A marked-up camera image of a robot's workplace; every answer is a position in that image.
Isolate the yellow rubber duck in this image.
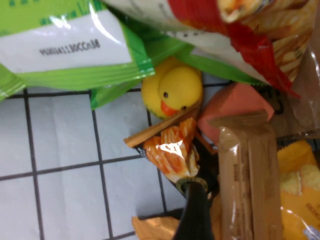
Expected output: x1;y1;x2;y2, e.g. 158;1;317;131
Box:
141;56;204;120

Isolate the dark packet with orange picture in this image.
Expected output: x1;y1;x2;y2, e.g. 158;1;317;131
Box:
123;109;219;199

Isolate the white grid tablecloth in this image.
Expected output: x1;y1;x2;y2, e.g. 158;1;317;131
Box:
0;74;233;240

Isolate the orange red snack packet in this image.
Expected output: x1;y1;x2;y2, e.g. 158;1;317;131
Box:
197;82;276;146

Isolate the yellow cake snack packet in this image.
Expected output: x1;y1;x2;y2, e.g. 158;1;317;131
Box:
276;139;320;240

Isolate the long brown biscuit packet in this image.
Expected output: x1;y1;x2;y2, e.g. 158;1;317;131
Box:
207;111;284;240

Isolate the small mustard snack packet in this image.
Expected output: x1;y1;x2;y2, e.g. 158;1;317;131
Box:
131;194;223;240

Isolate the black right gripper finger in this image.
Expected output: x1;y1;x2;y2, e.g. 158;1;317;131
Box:
173;181;216;240

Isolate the green chips bag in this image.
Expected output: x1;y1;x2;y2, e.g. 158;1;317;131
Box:
0;0;266;111

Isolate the red original chips bag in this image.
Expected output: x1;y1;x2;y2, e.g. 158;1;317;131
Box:
103;0;316;98

